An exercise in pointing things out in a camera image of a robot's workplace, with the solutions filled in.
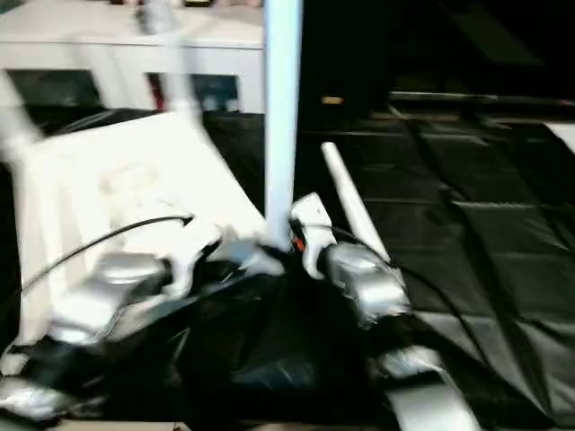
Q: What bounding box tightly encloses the black cabinet with yellow label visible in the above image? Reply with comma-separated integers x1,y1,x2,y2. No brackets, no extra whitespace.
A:
299,0,393,132

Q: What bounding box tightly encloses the white plastic table top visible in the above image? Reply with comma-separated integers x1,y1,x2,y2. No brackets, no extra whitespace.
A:
0,111,288,347

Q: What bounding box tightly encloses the white flat board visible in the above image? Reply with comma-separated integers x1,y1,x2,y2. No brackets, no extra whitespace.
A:
546,122,575,153

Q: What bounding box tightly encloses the white cabinet with glass doors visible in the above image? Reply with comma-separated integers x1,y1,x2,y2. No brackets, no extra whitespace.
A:
0,6,267,113

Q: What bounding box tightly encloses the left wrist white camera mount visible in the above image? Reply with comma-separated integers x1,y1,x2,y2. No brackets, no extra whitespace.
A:
164,224,226,298

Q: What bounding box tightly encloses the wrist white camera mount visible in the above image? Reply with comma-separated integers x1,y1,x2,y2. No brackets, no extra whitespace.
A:
164,224,226,298
289,192,337,280

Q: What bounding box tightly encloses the black work mat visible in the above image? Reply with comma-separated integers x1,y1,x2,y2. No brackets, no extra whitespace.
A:
0,105,575,427

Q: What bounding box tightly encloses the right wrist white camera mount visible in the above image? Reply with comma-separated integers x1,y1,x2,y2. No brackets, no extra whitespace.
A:
289,192,337,280

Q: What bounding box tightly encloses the white plastic table leg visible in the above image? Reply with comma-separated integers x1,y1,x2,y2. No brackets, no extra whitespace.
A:
146,0,201,120
320,141,393,267
0,71,46,156
263,0,301,246

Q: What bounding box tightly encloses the red package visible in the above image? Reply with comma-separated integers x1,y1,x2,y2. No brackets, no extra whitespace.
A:
151,74,166,110

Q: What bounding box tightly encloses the black covered bench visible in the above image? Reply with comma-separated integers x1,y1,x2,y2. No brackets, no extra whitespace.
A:
388,91,575,110

